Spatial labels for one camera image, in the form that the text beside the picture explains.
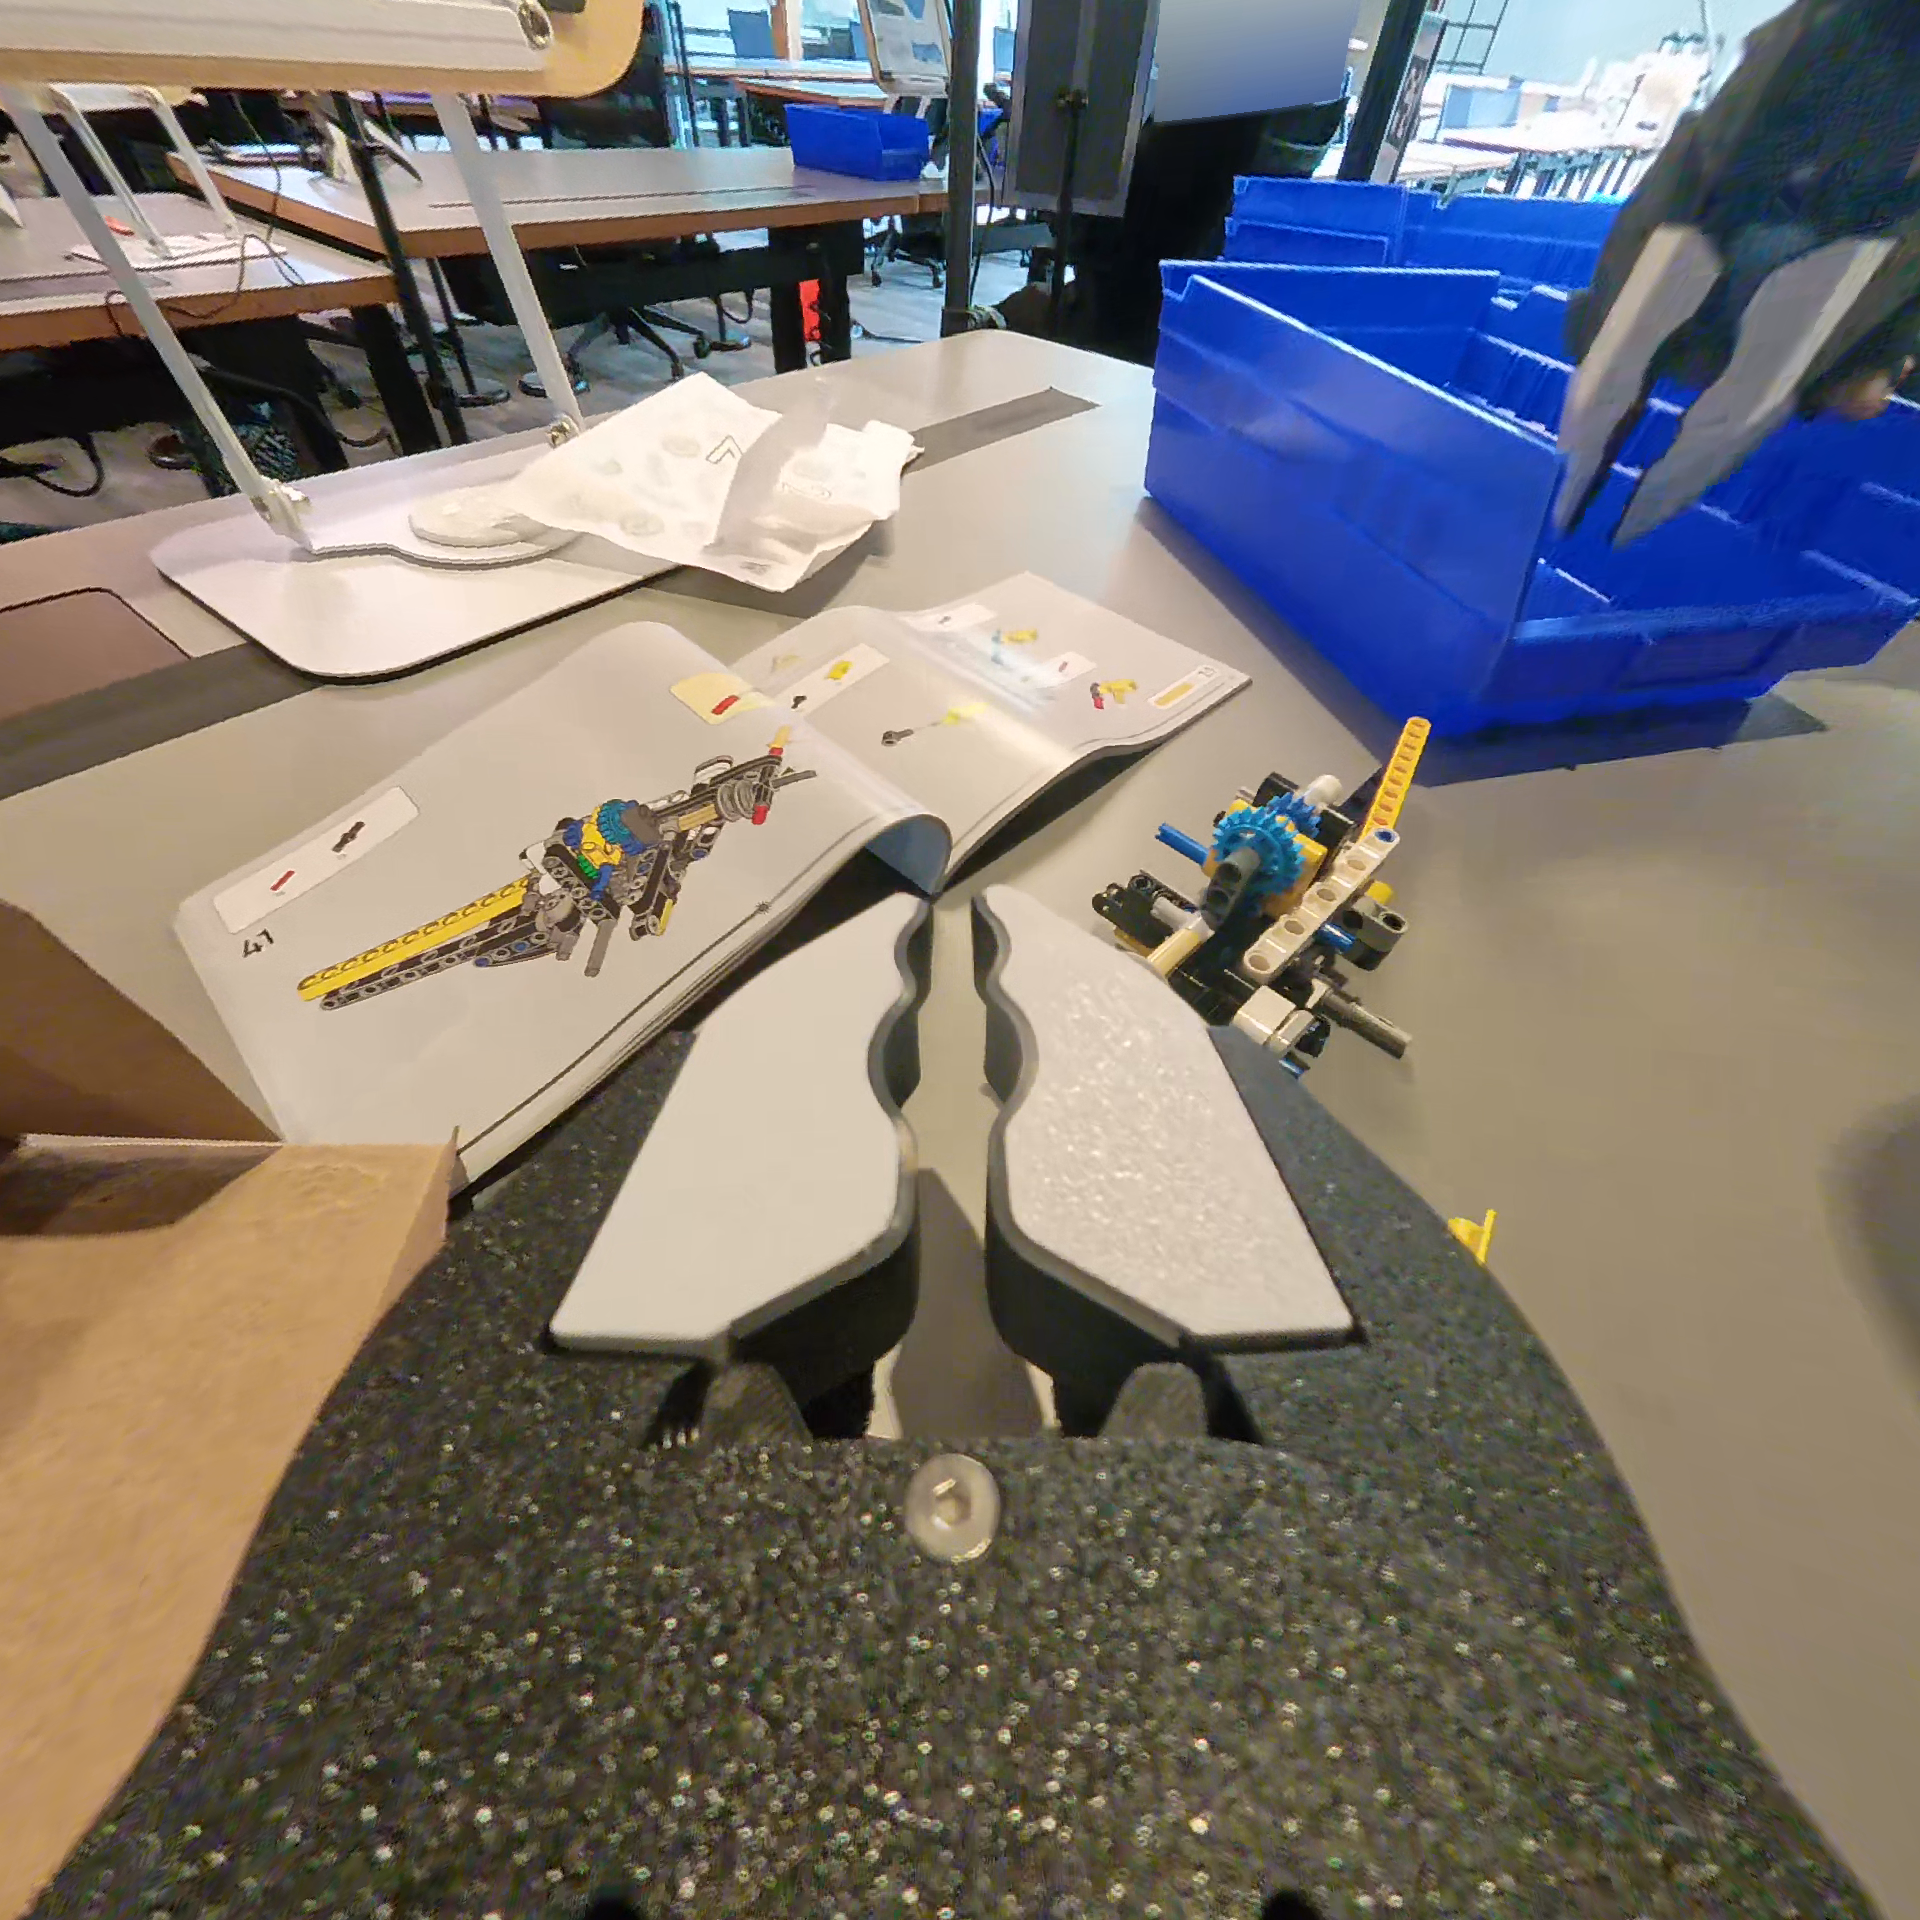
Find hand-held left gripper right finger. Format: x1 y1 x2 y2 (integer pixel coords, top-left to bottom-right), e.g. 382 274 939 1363
970 886 1361 1357

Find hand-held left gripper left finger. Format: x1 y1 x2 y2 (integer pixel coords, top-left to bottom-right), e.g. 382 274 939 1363
547 893 935 1366

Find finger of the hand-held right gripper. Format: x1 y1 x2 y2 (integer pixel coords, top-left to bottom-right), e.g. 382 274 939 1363
1609 234 1903 549
1550 223 1730 537

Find partly built lego model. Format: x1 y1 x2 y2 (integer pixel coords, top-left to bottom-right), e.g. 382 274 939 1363
1092 773 1414 1070

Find lego instruction booklet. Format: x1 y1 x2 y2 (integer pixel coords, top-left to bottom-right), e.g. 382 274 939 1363
175 569 1251 1187

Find yellow and black lego beams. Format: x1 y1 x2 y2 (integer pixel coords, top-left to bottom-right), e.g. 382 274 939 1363
1339 714 1435 849

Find cardboard lego box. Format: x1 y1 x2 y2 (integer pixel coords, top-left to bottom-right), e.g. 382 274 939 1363
0 897 459 1920

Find blue storage bin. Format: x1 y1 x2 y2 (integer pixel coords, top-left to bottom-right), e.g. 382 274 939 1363
785 104 935 183
1223 176 1630 326
1143 264 1920 741

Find grey partition panel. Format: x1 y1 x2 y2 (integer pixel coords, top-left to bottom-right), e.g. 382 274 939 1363
1148 0 1367 129

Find grey monitor on stand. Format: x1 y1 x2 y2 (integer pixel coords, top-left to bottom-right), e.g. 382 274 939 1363
1001 0 1163 224

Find black pole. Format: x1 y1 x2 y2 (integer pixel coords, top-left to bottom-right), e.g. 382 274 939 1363
941 0 986 339

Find white lamp stand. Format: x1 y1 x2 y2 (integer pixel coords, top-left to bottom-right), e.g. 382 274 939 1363
0 77 729 687

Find black office chair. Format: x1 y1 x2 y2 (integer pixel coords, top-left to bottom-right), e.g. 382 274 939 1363
562 241 751 368

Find brown-edged grey table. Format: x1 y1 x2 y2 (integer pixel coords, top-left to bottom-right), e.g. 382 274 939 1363
0 193 399 453
201 142 963 378

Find wooden board with metal rail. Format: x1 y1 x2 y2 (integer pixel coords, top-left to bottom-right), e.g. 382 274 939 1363
0 0 646 97

